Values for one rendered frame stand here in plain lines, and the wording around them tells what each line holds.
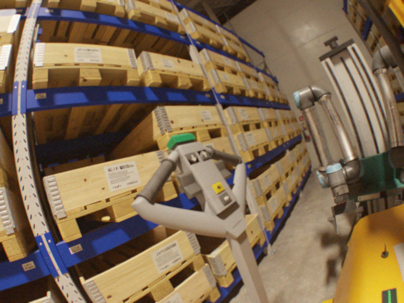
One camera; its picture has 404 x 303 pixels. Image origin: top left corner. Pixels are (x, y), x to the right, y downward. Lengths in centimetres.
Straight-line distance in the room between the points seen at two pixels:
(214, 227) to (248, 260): 16
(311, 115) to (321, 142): 19
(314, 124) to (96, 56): 158
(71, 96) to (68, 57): 29
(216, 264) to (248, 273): 100
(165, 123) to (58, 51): 97
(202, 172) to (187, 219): 13
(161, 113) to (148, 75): 36
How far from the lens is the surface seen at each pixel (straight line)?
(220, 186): 48
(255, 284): 60
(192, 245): 133
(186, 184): 44
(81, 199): 104
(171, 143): 51
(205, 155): 51
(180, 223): 40
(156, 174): 42
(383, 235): 74
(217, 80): 237
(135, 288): 117
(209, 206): 46
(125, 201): 110
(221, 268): 159
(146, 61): 166
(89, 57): 144
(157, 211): 38
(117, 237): 114
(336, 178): 101
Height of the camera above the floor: 132
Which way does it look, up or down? 4 degrees up
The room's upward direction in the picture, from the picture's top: 20 degrees counter-clockwise
